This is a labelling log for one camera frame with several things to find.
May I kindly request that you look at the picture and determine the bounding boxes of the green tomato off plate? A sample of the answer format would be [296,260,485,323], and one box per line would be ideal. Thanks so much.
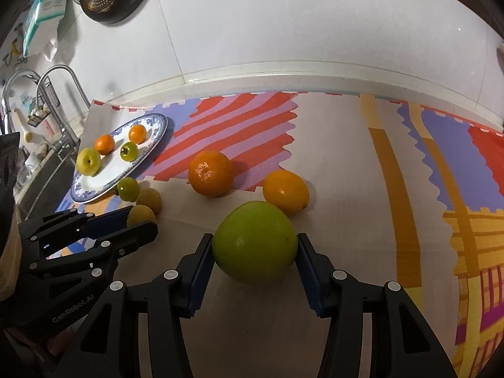
[116,177,140,202]

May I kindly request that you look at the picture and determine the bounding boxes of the brown kiwi fruit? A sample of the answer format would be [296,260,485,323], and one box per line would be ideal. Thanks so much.
[136,188,162,216]

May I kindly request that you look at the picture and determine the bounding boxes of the large rough orange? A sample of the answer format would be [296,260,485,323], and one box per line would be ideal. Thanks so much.
[188,151,235,197]

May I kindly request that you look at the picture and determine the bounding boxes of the large green apple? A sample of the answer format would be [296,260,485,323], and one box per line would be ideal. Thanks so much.
[212,201,298,285]

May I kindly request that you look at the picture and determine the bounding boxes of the smooth orange fruit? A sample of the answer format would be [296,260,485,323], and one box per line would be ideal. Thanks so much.
[262,170,310,216]

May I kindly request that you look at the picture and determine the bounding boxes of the stainless steel sink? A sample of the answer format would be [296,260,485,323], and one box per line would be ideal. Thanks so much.
[14,143,78,221]

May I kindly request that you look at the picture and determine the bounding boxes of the yellow brown small fruit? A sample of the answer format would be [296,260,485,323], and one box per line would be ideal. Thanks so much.
[126,205,156,227]

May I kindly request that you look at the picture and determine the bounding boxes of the yellow green pear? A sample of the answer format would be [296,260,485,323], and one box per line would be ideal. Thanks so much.
[76,148,101,176]

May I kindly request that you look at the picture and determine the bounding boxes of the curved chrome faucet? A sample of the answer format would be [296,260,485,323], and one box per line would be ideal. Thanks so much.
[35,64,90,148]

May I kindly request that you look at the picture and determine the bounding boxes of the small tangerine on plate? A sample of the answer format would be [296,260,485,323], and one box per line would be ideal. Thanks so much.
[94,134,115,155]

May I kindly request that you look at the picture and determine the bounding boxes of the green tomato on plate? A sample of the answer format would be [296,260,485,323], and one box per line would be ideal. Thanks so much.
[120,142,138,162]

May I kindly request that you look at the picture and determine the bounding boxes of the blue white porcelain plate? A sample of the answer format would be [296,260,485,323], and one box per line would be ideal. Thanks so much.
[70,113,168,204]

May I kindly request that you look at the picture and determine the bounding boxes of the pull-down chrome faucet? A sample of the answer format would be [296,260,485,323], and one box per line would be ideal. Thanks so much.
[1,68,40,135]

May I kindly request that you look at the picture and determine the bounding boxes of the small tangerine far plate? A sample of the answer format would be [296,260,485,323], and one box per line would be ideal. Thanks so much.
[128,124,147,144]

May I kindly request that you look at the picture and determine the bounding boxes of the colourful patterned table mat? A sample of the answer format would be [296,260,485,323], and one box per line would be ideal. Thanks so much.
[54,90,504,378]

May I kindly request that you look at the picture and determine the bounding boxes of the tissue paper pack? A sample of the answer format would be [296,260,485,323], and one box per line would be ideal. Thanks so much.
[22,0,67,60]

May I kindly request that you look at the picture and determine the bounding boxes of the wire sink caddy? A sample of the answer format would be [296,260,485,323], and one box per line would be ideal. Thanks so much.
[27,77,61,127]

